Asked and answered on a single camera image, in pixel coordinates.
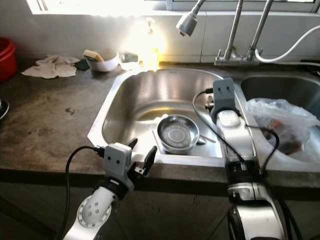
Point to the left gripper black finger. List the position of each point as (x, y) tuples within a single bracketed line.
[(132, 143), (150, 159)]

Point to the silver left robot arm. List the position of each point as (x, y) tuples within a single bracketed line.
[(92, 215)]

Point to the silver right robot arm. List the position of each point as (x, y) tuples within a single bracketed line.
[(255, 222)]

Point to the wooden chopstick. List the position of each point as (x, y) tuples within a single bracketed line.
[(156, 141)]

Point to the stainless steel double sink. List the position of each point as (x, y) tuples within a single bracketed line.
[(145, 95)]

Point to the dark cabinet front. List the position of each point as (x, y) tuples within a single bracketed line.
[(180, 215)]

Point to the clear plastic bag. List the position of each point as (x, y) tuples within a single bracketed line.
[(280, 112)]

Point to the yellow dish soap bottle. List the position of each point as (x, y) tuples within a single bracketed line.
[(149, 57)]

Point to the chrome faucet pipe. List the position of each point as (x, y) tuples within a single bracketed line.
[(261, 27), (234, 30)]

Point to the grey faucet spray head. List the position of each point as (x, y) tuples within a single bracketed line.
[(187, 23)]

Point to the white ceramic bowl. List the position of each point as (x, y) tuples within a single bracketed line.
[(107, 64)]

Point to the small translucent container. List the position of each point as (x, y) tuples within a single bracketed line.
[(127, 60)]

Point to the green scrub pad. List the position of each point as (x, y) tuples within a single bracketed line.
[(81, 65)]

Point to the yellow dish sponge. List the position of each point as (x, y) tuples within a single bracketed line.
[(93, 55)]

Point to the red plastic basin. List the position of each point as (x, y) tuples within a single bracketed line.
[(6, 62)]

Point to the crumpled white cloth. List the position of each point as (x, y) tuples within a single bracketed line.
[(50, 67)]

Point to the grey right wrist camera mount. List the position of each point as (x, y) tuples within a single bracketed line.
[(224, 95)]

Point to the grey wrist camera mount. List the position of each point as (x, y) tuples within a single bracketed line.
[(224, 95), (117, 162)]

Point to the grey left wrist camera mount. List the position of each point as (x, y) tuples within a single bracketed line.
[(117, 162)]

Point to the grey window frame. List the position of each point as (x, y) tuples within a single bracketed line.
[(217, 5)]

